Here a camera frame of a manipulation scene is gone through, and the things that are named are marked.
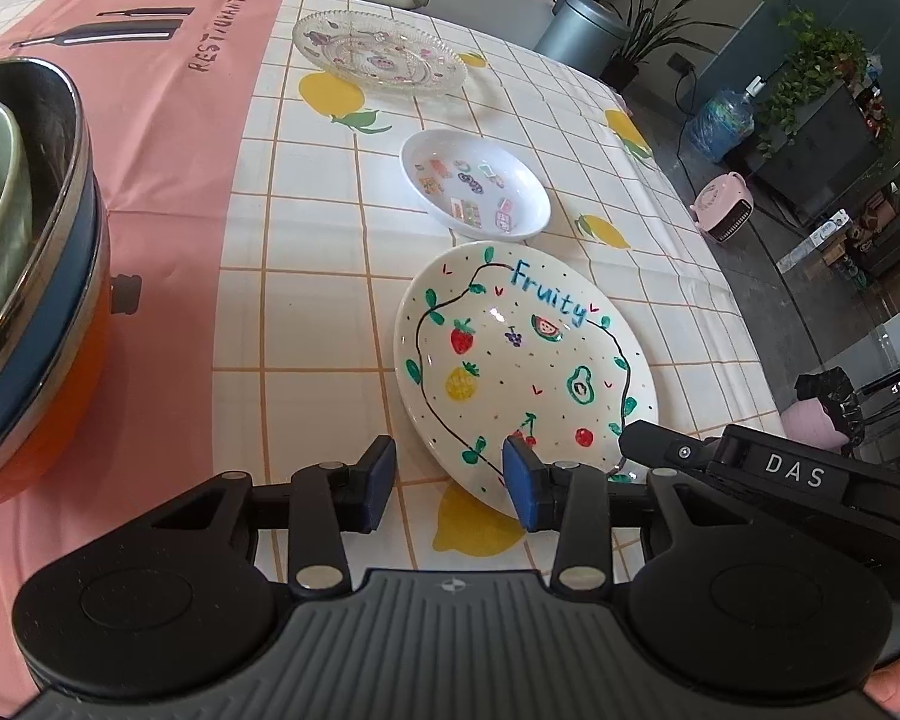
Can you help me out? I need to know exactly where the grey metal trash can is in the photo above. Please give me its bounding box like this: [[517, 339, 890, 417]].
[[534, 0, 631, 76]]

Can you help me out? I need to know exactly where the small white sticker-print plate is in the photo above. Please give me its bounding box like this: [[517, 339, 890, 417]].
[[399, 128, 554, 242]]

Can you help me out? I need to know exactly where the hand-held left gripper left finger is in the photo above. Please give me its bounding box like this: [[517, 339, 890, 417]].
[[150, 435, 398, 592]]

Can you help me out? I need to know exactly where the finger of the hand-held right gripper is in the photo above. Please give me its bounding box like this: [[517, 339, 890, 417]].
[[619, 420, 722, 478]]

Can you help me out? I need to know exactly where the orange steel-lined bowl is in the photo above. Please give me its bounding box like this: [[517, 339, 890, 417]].
[[0, 240, 113, 512]]

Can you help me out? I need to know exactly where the white carton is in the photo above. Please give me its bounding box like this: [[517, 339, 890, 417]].
[[776, 210, 848, 271]]

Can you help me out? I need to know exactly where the pink bin with black bag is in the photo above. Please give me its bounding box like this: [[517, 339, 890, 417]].
[[784, 367, 863, 455]]

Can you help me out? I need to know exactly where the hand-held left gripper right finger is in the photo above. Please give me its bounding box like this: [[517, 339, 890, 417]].
[[501, 431, 722, 592]]

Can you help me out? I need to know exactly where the tall-leaf potted plant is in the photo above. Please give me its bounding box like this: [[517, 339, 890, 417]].
[[604, 0, 740, 87]]

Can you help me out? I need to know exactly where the blue water jug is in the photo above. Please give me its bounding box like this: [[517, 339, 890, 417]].
[[686, 77, 766, 164]]

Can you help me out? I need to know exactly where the white fruit-print plate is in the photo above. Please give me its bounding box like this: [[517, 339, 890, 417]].
[[394, 240, 659, 533]]

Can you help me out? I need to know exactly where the pink space heater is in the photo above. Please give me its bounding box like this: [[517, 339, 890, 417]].
[[688, 171, 757, 243]]

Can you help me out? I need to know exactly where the trailing vine plant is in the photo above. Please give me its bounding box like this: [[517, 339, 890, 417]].
[[754, 4, 893, 158]]

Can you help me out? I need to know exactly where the clear glass plate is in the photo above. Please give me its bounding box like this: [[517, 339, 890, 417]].
[[292, 9, 469, 97]]

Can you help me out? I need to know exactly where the grey cabinet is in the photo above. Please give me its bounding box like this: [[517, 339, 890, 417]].
[[742, 75, 900, 220]]

